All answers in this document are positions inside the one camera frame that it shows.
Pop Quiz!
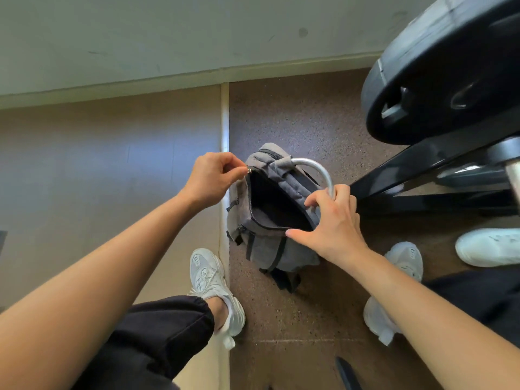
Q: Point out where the white left shoe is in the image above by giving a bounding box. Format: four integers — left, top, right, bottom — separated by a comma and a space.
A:
187, 248, 248, 351

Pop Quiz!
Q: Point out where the black weight machine frame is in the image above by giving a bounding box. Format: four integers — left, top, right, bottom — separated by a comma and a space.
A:
349, 105, 520, 218

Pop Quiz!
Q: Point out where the white shoe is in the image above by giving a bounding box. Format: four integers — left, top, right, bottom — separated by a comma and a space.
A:
187, 248, 248, 351
362, 241, 425, 347

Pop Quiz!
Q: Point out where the person's right hand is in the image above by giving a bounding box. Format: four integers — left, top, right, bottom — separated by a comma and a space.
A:
285, 184, 371, 271

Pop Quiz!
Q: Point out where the person's left forearm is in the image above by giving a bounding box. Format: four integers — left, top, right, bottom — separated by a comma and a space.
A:
0, 194, 200, 390

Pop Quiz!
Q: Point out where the person's right forearm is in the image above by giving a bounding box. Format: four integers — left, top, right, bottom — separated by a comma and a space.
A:
343, 249, 520, 390

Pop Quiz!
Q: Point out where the silver round ring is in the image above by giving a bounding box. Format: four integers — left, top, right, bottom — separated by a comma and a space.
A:
290, 157, 335, 207

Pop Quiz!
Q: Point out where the black weight plate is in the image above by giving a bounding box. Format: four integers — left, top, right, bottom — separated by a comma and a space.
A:
360, 0, 520, 146

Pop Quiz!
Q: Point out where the white right shoe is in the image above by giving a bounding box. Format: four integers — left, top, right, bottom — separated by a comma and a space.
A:
362, 241, 425, 347

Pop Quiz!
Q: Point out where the person's left hand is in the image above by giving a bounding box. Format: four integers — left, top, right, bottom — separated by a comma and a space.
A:
177, 152, 249, 212

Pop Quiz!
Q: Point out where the silver plate holder bar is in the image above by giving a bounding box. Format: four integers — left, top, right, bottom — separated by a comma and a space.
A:
503, 158, 520, 207

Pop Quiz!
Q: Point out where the grey backpack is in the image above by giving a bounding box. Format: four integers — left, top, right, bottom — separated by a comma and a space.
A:
225, 142, 324, 293

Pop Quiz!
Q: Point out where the pale floor divider strip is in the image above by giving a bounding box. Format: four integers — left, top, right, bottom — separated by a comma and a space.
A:
218, 83, 231, 390

